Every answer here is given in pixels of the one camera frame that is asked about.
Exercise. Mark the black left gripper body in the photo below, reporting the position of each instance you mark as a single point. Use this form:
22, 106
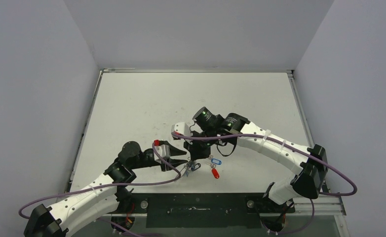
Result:
163, 164

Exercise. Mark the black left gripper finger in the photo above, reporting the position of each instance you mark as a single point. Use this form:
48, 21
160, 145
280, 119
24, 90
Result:
177, 162
176, 152

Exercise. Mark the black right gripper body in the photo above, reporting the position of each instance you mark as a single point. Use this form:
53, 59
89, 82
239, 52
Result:
197, 155

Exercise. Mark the silver metal key plate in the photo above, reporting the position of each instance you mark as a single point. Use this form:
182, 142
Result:
188, 168

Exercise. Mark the red key tag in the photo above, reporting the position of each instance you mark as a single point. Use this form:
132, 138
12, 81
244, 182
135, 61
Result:
215, 173

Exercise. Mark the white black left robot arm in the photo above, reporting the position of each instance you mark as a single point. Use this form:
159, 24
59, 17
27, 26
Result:
106, 194

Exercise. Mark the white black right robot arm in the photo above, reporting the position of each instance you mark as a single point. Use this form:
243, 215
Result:
305, 163

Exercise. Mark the black key tag white label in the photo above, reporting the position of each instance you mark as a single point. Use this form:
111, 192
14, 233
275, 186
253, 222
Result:
195, 166

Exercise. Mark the blue white key tag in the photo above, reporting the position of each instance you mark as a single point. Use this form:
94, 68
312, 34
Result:
216, 161

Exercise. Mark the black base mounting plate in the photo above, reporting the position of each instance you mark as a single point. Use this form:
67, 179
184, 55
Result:
204, 210

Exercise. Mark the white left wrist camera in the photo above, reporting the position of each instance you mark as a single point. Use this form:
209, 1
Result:
161, 150

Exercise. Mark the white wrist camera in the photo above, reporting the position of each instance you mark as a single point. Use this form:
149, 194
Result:
181, 128
161, 150

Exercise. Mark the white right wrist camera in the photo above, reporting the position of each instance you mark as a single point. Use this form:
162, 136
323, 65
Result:
181, 128

